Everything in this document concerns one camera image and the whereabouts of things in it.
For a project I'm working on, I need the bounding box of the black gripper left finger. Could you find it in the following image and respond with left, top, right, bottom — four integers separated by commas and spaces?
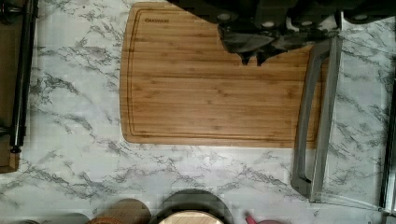
218, 26, 275, 65

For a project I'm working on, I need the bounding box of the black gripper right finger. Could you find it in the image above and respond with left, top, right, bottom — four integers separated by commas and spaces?
256, 33, 321, 66

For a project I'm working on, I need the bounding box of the bamboo cutting board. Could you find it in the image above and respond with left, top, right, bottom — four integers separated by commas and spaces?
120, 2, 311, 148

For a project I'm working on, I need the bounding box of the black round pan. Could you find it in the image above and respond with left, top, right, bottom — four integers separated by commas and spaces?
148, 189, 234, 224

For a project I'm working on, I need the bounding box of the pink utensil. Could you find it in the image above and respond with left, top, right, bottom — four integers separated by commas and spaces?
245, 215, 284, 224

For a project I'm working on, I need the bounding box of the brown wooden cylinder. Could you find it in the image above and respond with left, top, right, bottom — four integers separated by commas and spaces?
85, 198, 152, 224

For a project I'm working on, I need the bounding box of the brown wooden box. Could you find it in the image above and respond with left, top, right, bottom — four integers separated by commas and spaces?
0, 20, 22, 174

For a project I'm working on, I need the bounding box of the black metal bar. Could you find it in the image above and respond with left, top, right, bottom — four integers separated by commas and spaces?
9, 0, 38, 154

